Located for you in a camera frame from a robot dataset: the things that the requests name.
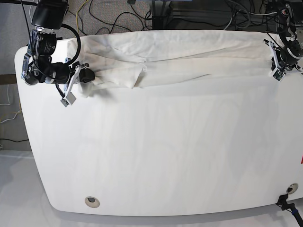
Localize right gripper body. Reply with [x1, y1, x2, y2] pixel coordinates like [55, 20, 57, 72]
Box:
[46, 61, 89, 95]

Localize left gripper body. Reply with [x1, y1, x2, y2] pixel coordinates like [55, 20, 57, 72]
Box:
[263, 39, 303, 73]

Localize white printed T-shirt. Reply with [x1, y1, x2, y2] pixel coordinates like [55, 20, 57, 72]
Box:
[76, 30, 272, 97]

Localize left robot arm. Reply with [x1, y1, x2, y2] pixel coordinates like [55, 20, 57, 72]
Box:
[224, 0, 303, 81]

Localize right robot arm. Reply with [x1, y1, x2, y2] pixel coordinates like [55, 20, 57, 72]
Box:
[21, 0, 95, 97]

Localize silver table grommet left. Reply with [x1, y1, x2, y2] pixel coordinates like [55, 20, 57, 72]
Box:
[85, 196, 100, 208]

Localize silver table grommet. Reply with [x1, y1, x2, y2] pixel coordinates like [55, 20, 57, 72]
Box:
[286, 183, 299, 194]
[85, 196, 100, 208]

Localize silver table grommet right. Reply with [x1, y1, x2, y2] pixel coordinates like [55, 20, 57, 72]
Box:
[286, 183, 299, 194]

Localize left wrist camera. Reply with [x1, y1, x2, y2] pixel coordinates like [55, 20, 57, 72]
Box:
[273, 70, 285, 81]

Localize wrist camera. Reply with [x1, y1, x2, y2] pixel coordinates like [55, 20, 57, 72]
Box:
[273, 70, 285, 81]
[61, 93, 76, 107]

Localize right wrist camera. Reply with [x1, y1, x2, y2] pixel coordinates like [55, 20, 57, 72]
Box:
[61, 93, 76, 107]

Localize white cable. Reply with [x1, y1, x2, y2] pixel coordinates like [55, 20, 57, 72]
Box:
[0, 82, 22, 123]

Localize yellow cable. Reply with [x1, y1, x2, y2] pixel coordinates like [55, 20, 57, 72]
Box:
[74, 0, 89, 34]

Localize black tangled cables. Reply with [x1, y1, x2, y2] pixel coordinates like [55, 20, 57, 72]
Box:
[80, 0, 154, 36]

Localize black clamp with cable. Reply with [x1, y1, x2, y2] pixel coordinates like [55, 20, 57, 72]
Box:
[276, 194, 303, 227]

